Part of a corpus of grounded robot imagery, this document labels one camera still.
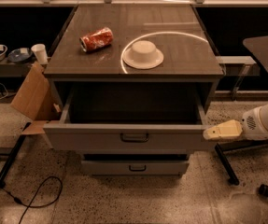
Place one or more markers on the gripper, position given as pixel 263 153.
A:
pixel 251 124

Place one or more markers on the grey top drawer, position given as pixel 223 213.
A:
pixel 129 138

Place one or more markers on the grey drawer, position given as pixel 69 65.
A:
pixel 129 138
pixel 134 167

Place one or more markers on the grey drawer cabinet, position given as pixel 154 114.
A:
pixel 132 79

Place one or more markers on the grey bottom drawer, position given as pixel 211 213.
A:
pixel 134 167

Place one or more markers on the black metal table leg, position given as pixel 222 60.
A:
pixel 222 147

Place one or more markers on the upside-down white bowl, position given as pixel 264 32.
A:
pixel 143 54

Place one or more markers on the crushed red soda can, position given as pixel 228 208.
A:
pixel 96 40

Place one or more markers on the brown cardboard box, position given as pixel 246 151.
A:
pixel 34 100

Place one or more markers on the white paper cup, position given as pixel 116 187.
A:
pixel 40 53

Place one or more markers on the blue patterned bowl right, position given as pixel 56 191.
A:
pixel 21 55

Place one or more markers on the black left floor bar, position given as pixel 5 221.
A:
pixel 11 156

